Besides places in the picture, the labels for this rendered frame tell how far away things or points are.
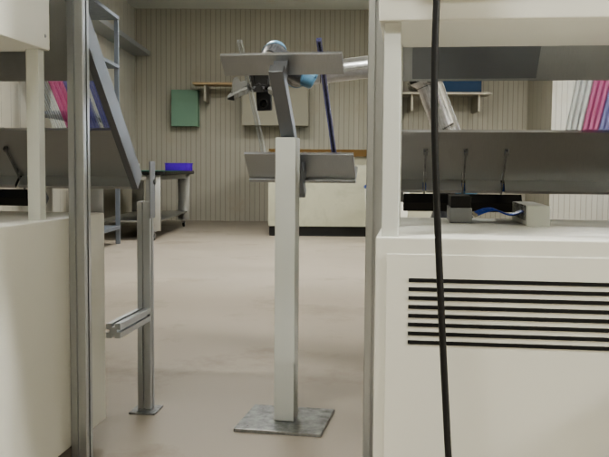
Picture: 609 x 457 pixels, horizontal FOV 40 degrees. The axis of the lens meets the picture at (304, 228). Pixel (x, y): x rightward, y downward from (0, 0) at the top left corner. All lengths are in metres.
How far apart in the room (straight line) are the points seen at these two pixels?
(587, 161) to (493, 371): 1.02
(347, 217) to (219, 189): 3.16
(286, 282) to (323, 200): 6.88
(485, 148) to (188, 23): 10.05
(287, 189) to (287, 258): 0.20
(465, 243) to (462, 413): 0.31
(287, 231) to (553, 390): 1.07
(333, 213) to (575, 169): 6.95
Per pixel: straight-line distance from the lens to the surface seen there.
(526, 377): 1.55
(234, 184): 11.95
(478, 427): 1.57
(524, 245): 1.51
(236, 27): 12.11
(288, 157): 2.38
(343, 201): 9.26
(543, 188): 2.45
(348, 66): 2.84
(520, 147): 2.36
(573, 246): 1.53
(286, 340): 2.43
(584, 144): 2.38
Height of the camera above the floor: 0.74
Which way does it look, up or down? 4 degrees down
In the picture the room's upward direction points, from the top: straight up
